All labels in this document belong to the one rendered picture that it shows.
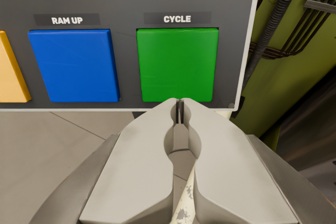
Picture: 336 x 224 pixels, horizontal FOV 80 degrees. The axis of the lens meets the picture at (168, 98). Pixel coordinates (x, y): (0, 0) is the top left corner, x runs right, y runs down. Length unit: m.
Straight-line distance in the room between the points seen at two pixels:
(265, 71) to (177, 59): 0.44
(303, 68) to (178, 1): 0.44
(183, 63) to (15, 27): 0.16
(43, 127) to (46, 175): 0.31
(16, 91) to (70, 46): 0.08
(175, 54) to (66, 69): 0.11
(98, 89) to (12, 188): 1.27
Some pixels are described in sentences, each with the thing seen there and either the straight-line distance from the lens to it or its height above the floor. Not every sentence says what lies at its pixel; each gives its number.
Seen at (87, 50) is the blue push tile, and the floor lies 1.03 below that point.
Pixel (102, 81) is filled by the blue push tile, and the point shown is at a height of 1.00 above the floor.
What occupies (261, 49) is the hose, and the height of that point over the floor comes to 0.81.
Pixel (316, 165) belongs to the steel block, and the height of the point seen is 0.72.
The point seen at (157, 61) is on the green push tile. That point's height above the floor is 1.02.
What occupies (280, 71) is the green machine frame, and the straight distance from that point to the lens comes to 0.60.
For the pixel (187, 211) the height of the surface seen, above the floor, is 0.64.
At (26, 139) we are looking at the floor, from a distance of 1.53.
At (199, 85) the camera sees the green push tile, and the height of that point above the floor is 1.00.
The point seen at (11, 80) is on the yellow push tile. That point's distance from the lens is 0.26.
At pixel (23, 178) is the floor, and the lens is 1.44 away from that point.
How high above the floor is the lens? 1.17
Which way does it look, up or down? 59 degrees down
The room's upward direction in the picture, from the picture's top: 3 degrees counter-clockwise
